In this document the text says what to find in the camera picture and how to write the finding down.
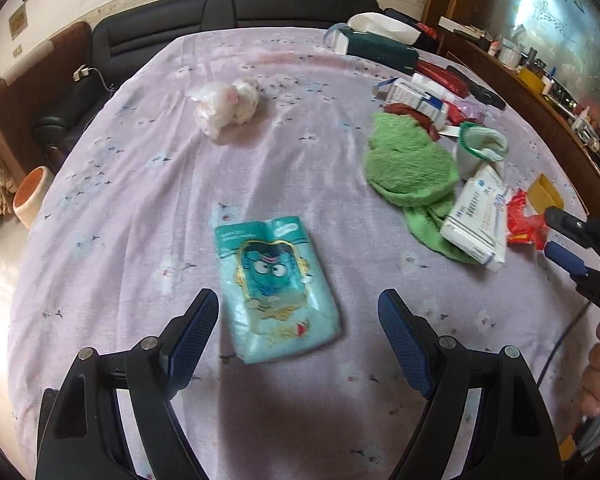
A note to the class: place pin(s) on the white plastic bag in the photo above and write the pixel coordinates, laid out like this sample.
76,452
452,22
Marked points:
225,105

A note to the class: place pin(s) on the wooden cabinet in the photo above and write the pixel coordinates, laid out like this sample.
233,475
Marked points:
570,135

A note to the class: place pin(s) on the black leather sofa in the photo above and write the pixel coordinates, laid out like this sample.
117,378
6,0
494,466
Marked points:
180,15

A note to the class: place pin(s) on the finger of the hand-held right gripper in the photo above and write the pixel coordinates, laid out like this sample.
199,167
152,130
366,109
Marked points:
562,219
565,256

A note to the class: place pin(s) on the frosted glass panel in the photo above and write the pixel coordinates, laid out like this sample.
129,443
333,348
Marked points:
560,5

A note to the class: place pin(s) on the orange and white pot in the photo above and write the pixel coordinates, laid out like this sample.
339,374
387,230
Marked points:
32,195

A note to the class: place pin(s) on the dark red snack packet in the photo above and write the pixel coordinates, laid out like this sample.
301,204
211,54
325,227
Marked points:
405,109

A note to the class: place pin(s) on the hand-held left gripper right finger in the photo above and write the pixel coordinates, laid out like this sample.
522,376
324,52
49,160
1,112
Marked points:
405,347

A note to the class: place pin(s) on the red flat packet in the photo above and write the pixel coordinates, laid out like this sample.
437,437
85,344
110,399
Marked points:
442,77

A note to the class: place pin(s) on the white paper tissue pack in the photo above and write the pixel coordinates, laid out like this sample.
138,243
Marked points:
480,215

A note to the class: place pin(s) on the red crumpled wrapper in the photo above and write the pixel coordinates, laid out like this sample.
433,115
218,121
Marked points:
522,220

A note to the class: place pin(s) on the dark green tissue box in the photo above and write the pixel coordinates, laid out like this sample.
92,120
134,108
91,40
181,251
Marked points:
380,50

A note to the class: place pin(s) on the white medicine box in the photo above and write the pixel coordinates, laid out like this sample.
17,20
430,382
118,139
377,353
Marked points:
415,95

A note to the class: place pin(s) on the brown armchair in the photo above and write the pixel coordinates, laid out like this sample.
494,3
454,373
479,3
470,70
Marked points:
10,110

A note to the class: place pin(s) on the yellow packet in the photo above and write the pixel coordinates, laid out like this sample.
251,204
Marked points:
545,195

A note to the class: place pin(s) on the teal cartoon snack packet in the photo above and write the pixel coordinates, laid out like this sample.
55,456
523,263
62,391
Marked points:
272,285

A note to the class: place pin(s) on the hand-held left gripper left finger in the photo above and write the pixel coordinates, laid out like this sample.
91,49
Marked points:
196,330

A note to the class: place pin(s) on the green towel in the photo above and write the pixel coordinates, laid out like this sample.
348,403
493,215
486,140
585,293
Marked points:
407,160

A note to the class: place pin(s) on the black remote control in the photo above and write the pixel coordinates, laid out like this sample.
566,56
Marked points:
480,91

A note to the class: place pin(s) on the person's right hand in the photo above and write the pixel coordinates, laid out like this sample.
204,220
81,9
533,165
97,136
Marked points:
597,370

